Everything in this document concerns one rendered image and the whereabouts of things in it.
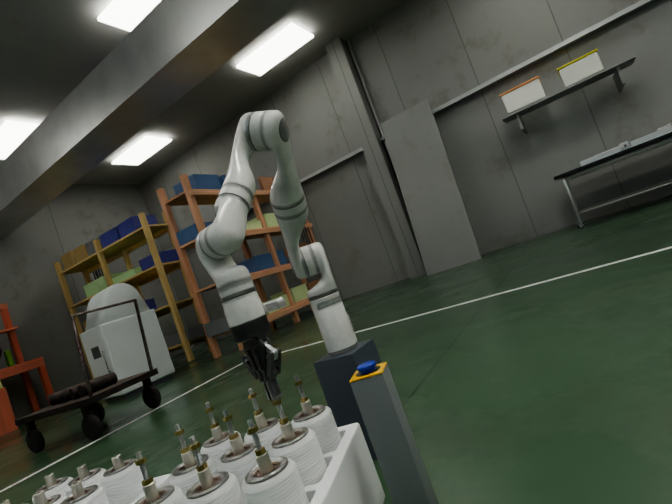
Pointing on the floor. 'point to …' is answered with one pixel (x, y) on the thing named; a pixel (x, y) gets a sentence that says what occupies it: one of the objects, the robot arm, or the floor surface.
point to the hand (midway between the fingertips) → (272, 389)
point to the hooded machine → (124, 340)
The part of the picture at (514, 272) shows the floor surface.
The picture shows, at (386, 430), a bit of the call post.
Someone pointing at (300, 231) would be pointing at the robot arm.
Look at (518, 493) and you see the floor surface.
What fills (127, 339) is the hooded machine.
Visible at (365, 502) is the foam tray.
